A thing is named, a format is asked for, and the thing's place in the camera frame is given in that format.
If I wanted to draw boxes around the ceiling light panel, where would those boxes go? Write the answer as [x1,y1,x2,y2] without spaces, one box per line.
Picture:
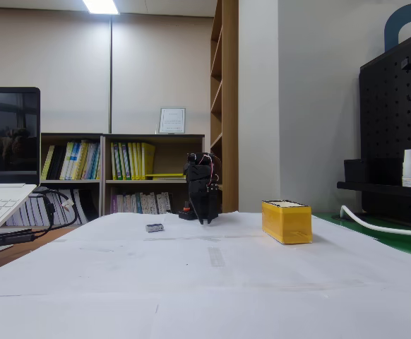
[81,0,120,16]

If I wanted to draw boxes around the blue arch-shaped panel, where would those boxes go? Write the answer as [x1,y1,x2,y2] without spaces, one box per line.
[383,2,411,53]

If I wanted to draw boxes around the white power cable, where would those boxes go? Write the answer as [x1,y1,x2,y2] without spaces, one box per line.
[340,205,411,238]

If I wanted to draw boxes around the tall wooden bookshelf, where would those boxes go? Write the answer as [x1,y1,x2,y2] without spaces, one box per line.
[210,0,240,214]

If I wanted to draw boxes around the black cable adapter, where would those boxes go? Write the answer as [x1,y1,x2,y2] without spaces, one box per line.
[0,228,34,250]

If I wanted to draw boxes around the white dropper bottle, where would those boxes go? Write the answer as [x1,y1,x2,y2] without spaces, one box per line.
[401,148,411,188]

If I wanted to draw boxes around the framed white certificate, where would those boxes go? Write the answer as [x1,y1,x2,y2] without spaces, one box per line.
[157,107,187,135]

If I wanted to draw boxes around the yellow box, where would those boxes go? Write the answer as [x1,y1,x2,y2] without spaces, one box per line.
[261,199,313,245]

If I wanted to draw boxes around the black box container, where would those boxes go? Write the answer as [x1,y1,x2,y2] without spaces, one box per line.
[343,158,366,184]

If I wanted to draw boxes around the green desk mat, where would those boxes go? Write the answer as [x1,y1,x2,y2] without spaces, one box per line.
[311,211,411,264]

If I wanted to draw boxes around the yellow ring binder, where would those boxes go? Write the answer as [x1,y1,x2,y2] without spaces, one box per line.
[141,142,156,180]

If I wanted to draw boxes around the flat yellow folder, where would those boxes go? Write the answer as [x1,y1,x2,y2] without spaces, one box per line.
[145,172,187,179]

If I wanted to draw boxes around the low wooden bookshelf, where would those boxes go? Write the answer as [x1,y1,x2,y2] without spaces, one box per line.
[40,133,104,227]
[101,133,206,217]

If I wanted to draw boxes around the black pegboard with shelf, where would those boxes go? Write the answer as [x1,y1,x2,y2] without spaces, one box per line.
[336,26,411,230]

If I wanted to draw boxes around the white laptop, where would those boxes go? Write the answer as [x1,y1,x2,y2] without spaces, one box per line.
[0,87,41,248]

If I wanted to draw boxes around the black laptop cable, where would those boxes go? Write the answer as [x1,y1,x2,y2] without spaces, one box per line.
[30,189,80,236]

